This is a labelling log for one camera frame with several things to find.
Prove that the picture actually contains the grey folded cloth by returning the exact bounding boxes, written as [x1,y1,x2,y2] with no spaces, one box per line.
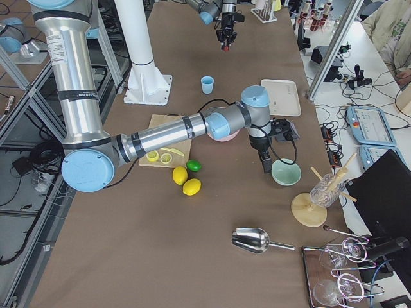
[275,119,300,142]

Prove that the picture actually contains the teach pendant upper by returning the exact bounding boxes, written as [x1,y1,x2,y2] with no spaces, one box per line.
[346,106,397,146]

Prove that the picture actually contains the yellow lemon outer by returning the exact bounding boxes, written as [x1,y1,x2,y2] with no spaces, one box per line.
[182,178,202,196]

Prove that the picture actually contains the green lime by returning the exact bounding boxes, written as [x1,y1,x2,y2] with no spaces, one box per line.
[186,160,202,172]

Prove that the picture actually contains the light blue cup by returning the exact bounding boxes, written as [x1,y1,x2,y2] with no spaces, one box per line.
[200,76,214,94]

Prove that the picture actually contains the person in beige jacket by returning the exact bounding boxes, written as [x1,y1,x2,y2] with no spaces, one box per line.
[362,0,410,88]

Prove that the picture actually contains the yellow lemon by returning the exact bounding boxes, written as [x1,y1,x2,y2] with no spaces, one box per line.
[182,178,202,196]
[172,166,188,185]

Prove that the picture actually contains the yellow lemon inner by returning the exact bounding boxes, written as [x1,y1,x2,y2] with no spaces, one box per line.
[172,166,188,185]

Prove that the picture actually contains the bamboo cutting board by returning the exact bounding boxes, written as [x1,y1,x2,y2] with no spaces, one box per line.
[138,114,191,169]

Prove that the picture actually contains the lemon slice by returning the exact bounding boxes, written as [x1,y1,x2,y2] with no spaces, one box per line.
[160,153,173,164]

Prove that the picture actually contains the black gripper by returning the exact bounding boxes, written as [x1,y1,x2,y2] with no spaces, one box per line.
[216,13,237,50]
[249,135,272,173]

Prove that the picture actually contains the wooden cup stand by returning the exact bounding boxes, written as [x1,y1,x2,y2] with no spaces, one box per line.
[291,153,357,227]

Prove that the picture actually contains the lemon half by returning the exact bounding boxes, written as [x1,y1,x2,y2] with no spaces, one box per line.
[146,150,160,162]

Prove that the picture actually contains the wine glass rack tray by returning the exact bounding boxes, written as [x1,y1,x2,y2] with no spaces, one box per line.
[302,237,385,307]

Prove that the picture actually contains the pink bowl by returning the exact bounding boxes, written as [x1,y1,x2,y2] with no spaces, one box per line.
[207,130,239,142]

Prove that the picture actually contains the clear glass on stand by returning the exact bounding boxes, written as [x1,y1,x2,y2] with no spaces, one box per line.
[310,174,345,208]

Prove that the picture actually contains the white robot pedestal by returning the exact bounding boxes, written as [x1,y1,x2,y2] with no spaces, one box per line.
[115,0,172,106]

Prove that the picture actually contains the white cup rack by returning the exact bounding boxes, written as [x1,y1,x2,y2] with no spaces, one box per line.
[251,0,277,24]

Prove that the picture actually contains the green bowl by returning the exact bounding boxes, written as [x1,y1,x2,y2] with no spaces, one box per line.
[271,158,302,186]

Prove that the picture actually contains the aluminium frame post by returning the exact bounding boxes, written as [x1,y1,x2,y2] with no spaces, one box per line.
[306,0,363,102]

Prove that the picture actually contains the teach pendant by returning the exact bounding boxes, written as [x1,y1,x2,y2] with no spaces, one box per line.
[346,106,397,146]
[359,144,401,171]

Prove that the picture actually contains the yellow plastic knife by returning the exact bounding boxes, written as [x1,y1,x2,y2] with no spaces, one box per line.
[161,147,185,157]

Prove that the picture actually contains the steel ice scoop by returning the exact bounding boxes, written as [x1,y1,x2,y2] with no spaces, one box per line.
[231,228,295,253]

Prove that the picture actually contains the cream rabbit tray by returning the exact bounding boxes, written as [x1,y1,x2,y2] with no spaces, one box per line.
[261,79,301,117]

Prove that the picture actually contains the black monitor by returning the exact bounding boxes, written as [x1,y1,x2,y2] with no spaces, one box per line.
[347,150,410,239]

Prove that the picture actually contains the teach pendant lower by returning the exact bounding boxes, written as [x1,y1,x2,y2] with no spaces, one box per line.
[359,144,401,171]

